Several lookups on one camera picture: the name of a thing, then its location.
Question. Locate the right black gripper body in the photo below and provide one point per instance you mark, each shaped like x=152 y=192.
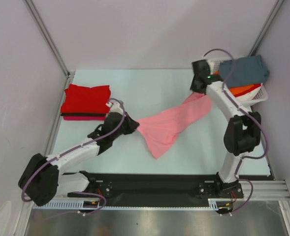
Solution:
x=195 y=86

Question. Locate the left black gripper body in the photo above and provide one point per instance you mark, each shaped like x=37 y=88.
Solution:
x=126 y=128

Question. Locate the pink t shirt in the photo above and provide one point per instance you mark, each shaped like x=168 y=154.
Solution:
x=161 y=130

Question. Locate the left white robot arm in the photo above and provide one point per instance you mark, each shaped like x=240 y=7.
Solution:
x=45 y=176

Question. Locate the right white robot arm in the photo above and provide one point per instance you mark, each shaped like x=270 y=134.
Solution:
x=242 y=133

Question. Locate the white plastic basket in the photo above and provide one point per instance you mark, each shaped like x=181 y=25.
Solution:
x=261 y=95

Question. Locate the orange t shirt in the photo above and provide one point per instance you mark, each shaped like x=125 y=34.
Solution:
x=246 y=92

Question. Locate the grey blue t shirt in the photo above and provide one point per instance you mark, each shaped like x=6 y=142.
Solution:
x=244 y=71

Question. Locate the white t shirt in basket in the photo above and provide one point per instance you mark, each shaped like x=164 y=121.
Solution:
x=249 y=96

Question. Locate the red t shirt in basket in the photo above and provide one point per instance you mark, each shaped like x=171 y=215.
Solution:
x=239 y=91

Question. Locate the folded red t shirt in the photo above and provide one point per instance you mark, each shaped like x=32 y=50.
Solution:
x=80 y=99

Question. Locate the folded magenta t shirt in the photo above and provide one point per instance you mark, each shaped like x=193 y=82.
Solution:
x=83 y=118

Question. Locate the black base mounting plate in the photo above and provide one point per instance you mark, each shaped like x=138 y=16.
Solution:
x=151 y=199

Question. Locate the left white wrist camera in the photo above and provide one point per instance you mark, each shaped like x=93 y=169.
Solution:
x=114 y=107

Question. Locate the right aluminium corner post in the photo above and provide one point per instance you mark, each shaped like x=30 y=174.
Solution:
x=276 y=9

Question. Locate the aluminium corner post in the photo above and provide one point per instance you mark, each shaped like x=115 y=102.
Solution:
x=46 y=35
x=276 y=9

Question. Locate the left aluminium corner post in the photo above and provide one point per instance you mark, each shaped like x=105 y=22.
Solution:
x=46 y=35

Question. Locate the white slotted cable duct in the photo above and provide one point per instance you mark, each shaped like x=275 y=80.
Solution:
x=91 y=205

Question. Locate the aluminium front frame rail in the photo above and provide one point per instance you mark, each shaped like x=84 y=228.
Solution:
x=255 y=190

